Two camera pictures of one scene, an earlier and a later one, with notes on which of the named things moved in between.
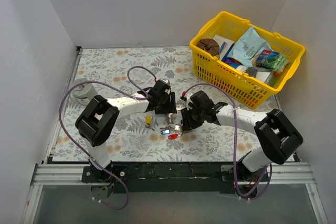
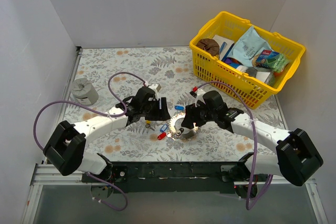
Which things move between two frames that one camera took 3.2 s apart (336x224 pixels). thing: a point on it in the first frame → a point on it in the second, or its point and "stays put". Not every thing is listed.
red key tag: [172, 136] → [161, 136]
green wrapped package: [272, 60] stays put
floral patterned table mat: [119, 72] stays put
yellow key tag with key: [148, 121] stays put
